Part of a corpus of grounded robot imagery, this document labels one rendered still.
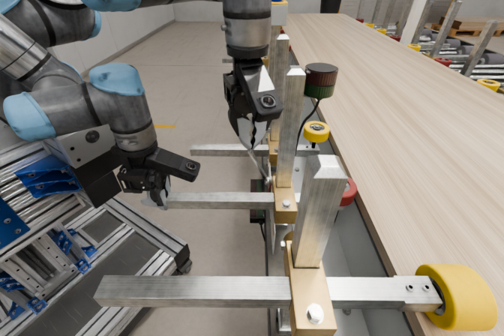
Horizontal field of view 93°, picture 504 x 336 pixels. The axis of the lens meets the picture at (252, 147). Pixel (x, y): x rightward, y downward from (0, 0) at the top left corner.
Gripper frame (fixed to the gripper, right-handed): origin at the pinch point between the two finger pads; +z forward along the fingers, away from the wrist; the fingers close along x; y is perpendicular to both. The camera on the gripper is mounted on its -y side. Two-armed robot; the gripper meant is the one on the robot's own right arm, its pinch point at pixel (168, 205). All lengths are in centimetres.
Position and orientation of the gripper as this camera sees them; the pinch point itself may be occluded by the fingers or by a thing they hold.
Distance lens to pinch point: 66.6
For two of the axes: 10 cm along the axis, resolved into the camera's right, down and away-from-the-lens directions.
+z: -0.1, 8.0, 6.0
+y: -10.0, -0.1, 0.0
